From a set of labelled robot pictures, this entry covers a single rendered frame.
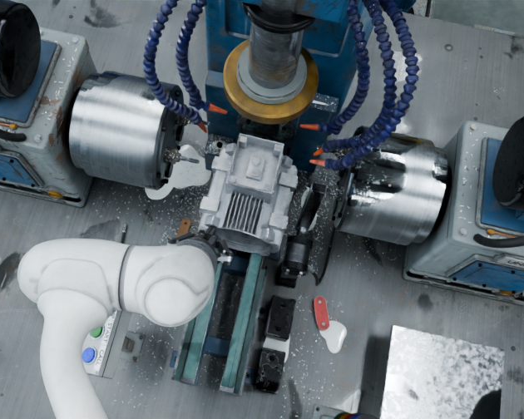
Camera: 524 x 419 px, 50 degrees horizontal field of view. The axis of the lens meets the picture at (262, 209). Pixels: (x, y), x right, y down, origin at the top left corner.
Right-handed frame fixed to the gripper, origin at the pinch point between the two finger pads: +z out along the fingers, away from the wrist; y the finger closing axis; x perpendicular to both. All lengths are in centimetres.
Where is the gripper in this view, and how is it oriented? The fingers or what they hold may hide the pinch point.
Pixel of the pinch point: (209, 236)
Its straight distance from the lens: 119.6
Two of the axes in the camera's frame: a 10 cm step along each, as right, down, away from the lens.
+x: -2.1, 9.6, 1.8
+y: -9.8, -2.1, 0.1
